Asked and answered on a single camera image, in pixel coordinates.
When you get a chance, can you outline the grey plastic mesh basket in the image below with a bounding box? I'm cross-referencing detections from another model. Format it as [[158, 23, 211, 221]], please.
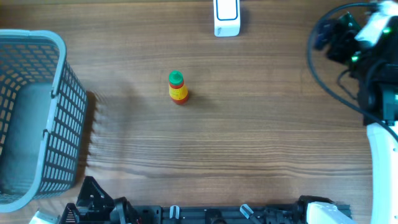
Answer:
[[1, 29, 88, 213]]

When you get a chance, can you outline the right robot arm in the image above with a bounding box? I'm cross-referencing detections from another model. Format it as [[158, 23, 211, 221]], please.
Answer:
[[307, 9, 397, 223]]

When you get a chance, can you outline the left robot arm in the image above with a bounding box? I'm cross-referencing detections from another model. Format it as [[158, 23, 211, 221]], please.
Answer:
[[58, 176, 142, 224]]

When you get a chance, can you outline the red yellow sauce bottle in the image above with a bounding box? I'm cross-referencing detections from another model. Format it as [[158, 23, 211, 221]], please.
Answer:
[[169, 70, 189, 105]]

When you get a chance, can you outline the white barcode scanner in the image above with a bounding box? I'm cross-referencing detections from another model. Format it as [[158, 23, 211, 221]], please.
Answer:
[[213, 0, 241, 37]]

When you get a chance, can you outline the green 3M glove packet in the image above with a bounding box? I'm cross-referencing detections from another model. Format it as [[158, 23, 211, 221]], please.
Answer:
[[338, 12, 361, 32]]

